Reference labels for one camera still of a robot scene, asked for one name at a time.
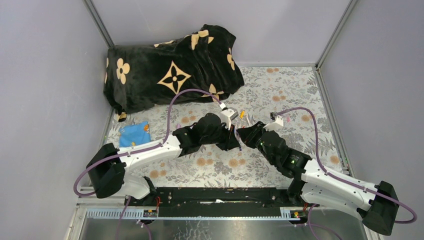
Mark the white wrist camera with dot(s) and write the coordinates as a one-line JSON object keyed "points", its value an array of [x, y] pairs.
{"points": [[277, 123], [227, 115]]}

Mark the dark purple pen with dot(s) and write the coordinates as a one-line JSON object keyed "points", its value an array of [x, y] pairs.
{"points": [[238, 139]]}

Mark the blue cartoon cloth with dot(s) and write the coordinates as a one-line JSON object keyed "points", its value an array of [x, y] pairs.
{"points": [[134, 135]]}

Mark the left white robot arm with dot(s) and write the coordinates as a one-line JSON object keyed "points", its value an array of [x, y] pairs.
{"points": [[110, 169]]}

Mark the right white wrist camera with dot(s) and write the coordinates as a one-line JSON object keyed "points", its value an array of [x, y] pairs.
{"points": [[277, 123]]}

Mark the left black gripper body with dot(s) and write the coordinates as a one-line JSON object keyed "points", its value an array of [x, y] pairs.
{"points": [[219, 136]]}

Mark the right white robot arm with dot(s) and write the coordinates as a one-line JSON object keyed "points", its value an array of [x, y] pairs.
{"points": [[368, 202]]}

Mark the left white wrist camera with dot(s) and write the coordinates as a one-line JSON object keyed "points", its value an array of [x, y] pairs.
{"points": [[227, 115]]}

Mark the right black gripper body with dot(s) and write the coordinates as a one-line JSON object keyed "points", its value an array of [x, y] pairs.
{"points": [[259, 145]]}

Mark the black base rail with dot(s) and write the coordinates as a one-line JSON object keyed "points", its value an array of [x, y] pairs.
{"points": [[213, 202]]}

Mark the black floral plush blanket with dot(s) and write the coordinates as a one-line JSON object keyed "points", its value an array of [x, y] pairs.
{"points": [[198, 67]]}

